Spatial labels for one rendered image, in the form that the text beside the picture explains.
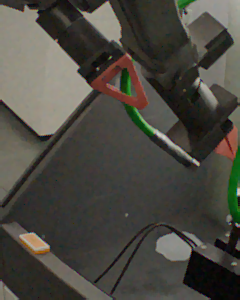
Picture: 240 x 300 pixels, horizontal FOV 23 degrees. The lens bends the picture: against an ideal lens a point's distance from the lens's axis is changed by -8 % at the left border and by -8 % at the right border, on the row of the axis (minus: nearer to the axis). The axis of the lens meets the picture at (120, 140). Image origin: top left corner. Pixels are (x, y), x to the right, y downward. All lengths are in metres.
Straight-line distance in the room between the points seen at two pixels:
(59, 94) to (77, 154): 2.70
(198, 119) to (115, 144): 0.38
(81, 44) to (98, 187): 0.38
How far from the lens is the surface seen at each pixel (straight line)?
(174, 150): 0.91
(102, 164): 1.12
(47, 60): 3.65
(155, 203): 1.26
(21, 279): 1.04
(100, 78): 0.82
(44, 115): 3.77
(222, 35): 0.75
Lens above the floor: 1.48
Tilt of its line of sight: 22 degrees down
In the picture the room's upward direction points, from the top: 6 degrees clockwise
